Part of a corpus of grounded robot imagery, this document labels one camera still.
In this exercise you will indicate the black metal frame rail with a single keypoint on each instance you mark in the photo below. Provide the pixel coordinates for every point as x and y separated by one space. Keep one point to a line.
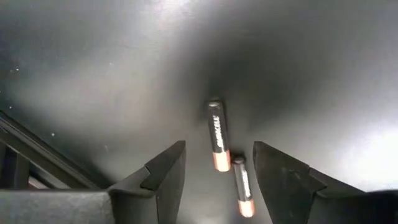
37 149

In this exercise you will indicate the AA Duracell battery black copper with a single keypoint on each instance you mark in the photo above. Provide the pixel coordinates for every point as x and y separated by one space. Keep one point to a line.
219 133

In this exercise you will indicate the AAA Duracell battery black copper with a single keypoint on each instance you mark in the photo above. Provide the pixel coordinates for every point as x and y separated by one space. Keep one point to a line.
244 186

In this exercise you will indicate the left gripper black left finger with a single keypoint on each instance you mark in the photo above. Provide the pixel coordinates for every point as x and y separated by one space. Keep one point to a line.
149 193

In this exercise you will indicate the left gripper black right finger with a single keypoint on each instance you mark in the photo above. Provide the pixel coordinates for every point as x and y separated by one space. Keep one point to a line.
289 193

